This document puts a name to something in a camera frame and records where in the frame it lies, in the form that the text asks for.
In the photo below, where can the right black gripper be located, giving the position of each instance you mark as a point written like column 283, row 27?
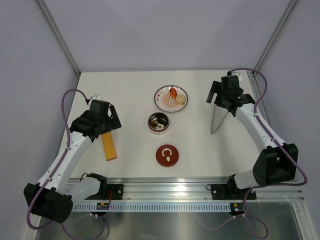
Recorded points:
column 216, row 88

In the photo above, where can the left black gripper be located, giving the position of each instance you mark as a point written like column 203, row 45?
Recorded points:
column 115, row 121

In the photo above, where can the metal food tongs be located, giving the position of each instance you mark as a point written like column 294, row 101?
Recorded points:
column 218, row 116

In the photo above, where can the brown fried food piece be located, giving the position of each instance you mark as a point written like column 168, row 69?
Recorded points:
column 154, row 123

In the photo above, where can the steel lunch box bowl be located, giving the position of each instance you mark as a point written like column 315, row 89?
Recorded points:
column 157, row 116

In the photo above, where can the white tofu cube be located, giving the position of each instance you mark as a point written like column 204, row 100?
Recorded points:
column 160, row 127

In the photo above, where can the black seaweed piece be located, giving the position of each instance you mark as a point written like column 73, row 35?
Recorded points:
column 163, row 121

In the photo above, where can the red lunch box lid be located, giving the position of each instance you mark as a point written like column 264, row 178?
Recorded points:
column 167, row 155

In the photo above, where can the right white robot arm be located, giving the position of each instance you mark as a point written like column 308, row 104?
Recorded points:
column 246, row 179

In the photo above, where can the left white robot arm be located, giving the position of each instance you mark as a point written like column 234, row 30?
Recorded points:
column 50, row 197

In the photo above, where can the yellow wooden block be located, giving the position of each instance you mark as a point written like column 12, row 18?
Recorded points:
column 108, row 146

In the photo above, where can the round white bun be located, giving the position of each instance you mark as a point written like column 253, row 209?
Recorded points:
column 180, row 99

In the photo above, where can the orange carrot piece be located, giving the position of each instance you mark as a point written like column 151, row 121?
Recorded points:
column 173, row 92

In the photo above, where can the white patterned plate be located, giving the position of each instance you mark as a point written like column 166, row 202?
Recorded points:
column 165, row 102

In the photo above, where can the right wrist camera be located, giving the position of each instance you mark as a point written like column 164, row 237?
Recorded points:
column 239, row 75

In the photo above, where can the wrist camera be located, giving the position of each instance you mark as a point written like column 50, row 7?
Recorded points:
column 96, row 97
column 239, row 75

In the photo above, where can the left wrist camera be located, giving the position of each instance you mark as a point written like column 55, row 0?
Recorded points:
column 96, row 97

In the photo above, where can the right side aluminium rail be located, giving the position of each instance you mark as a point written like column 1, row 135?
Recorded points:
column 270, row 125

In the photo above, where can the aluminium rail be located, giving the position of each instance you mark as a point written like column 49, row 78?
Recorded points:
column 270, row 125
column 194, row 189

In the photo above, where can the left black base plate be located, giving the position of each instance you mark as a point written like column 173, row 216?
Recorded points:
column 115, row 192

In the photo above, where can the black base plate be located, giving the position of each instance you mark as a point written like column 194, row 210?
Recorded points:
column 115, row 192
column 224, row 192

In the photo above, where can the aluminium front rail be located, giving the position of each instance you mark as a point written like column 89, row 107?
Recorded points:
column 194, row 189

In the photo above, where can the perforated cable tray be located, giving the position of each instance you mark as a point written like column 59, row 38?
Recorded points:
column 152, row 207

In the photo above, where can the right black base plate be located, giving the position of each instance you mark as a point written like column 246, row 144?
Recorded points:
column 224, row 192

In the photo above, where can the right aluminium frame post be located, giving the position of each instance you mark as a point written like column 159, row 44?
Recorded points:
column 292, row 4

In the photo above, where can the aluminium frame post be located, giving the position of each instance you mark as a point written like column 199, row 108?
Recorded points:
column 292, row 4
column 44, row 9

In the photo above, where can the left aluminium frame post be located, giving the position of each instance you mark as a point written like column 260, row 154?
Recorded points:
column 44, row 9

